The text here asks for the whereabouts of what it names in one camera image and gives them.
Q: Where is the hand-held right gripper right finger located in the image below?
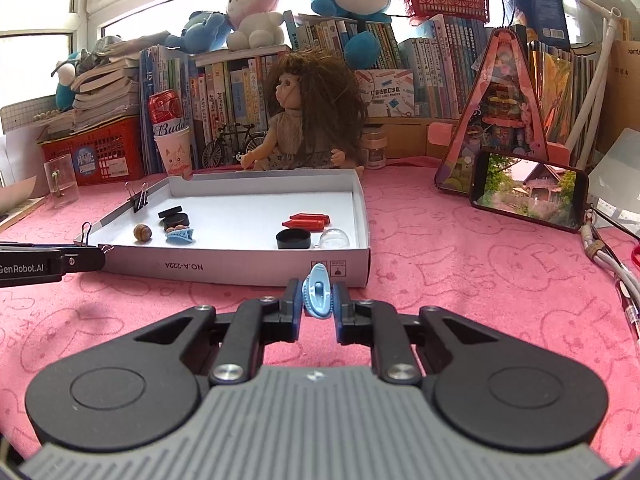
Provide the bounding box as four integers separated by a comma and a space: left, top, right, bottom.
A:
332, 281, 501, 385

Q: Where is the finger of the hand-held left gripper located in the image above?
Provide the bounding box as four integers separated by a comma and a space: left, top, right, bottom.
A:
59, 246, 107, 277

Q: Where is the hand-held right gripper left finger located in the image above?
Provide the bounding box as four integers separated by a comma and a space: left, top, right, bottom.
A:
132, 277, 306, 385

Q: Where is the plain blue hair clip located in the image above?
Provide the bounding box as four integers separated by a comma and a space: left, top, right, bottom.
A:
301, 263, 334, 320

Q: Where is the clear plastic dome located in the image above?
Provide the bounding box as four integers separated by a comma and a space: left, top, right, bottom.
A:
314, 227, 349, 250

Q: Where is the white cardboard box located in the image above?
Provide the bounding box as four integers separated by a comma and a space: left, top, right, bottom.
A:
74, 169, 372, 288

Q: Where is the black binder clip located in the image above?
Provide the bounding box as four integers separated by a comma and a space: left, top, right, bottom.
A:
79, 221, 115, 255
124, 181, 151, 213

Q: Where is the black round cap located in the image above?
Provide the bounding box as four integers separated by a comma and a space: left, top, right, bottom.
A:
276, 228, 312, 250

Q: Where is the clear glass mug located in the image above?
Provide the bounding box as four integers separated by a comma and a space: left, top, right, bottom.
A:
43, 155, 81, 210

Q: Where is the red plastic crate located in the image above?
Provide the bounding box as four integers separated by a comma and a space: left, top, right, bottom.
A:
39, 114, 146, 187

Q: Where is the white cat-print paper cup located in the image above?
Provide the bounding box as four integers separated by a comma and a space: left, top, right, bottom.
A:
153, 127, 193, 177

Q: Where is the white grid board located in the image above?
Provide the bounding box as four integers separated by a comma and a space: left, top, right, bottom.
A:
0, 97, 58, 133

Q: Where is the small jar pink lid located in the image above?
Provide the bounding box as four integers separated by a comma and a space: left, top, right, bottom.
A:
361, 126, 388, 170

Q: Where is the pink bunny-print table cloth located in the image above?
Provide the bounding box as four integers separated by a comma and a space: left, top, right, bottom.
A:
0, 155, 640, 461

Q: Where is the black miniature bicycle model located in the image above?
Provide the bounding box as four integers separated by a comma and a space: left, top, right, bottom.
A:
201, 122, 266, 170

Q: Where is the blue white plush toy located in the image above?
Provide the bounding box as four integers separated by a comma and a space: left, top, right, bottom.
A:
52, 50, 81, 111

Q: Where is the stack of worn books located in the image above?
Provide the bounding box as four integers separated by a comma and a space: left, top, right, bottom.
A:
50, 55, 141, 133

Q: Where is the red beer can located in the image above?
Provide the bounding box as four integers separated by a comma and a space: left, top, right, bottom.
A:
148, 89, 191, 137

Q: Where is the wooden desk organizer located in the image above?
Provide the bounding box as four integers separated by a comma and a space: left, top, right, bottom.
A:
367, 116, 576, 161

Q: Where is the brown-haired doll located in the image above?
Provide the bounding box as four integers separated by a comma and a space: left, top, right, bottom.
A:
235, 51, 370, 173

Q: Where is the row of children's books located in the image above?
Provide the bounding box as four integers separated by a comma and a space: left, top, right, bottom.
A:
140, 45, 281, 176

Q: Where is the grey plush toy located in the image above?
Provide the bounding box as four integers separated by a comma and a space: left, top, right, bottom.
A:
80, 35, 123, 71

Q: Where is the white blue printed carton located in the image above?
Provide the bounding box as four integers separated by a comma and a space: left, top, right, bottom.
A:
356, 69, 416, 120

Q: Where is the black smartphone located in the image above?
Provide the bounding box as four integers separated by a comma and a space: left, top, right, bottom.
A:
469, 149, 590, 233

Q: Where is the white shelf board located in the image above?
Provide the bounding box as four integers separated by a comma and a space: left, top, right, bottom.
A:
192, 45, 291, 67

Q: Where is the row of blue-spined books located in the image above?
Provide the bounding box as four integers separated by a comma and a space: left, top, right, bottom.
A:
285, 10, 493, 121

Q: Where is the pink triangular toy box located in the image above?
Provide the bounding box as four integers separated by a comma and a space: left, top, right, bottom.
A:
434, 27, 556, 196

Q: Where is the small blue plush toy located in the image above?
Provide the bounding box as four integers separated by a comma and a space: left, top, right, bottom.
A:
165, 9, 236, 55

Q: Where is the pink white bunny plush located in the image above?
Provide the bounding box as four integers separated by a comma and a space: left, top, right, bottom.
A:
222, 0, 286, 51

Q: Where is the grey folder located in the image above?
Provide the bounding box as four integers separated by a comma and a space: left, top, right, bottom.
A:
587, 127, 640, 238

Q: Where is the row of thin glossy books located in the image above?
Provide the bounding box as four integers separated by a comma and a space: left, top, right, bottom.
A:
527, 37, 598, 148

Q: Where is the red plastic basket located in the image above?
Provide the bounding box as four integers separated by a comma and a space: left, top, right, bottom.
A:
397, 0, 493, 25

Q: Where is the white plastic pipe rack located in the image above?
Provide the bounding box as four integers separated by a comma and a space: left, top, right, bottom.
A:
570, 0, 626, 166

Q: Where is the brown cardboard box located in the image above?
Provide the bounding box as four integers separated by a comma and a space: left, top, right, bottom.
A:
597, 37, 640, 156

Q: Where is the tall blue box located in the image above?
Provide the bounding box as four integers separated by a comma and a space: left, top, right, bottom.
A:
492, 0, 571, 41

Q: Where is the bundle of white cables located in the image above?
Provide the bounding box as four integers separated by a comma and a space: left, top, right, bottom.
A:
580, 207, 640, 311

